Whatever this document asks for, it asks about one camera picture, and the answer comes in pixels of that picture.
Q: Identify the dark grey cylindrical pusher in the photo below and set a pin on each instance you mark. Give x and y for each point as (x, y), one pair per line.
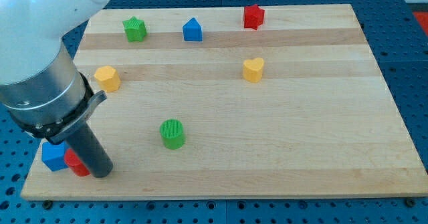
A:
(89, 150)

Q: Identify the black flange with metal bracket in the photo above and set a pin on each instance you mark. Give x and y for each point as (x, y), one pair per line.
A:
(64, 127)

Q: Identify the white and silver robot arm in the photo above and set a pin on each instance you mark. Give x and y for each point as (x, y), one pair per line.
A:
(41, 86)

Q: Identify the yellow hexagon block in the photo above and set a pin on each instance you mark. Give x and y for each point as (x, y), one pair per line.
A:
(107, 78)

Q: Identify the red cylinder block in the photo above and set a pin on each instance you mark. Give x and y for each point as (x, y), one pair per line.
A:
(75, 164)

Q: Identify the blue cube block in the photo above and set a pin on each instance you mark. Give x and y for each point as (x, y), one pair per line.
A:
(53, 155)

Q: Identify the green cylinder block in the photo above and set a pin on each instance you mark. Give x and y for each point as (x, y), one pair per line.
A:
(172, 134)

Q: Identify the green star block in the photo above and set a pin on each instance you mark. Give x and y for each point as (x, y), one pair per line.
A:
(134, 29)

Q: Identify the blue house-shaped block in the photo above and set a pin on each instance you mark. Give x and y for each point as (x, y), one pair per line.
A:
(192, 30)

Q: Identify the yellow heart block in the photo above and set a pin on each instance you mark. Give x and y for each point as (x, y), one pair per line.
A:
(253, 69)

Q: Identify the wooden board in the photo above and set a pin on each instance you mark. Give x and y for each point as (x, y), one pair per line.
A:
(321, 123)

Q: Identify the red star block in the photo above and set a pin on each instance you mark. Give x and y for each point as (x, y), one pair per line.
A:
(253, 16)

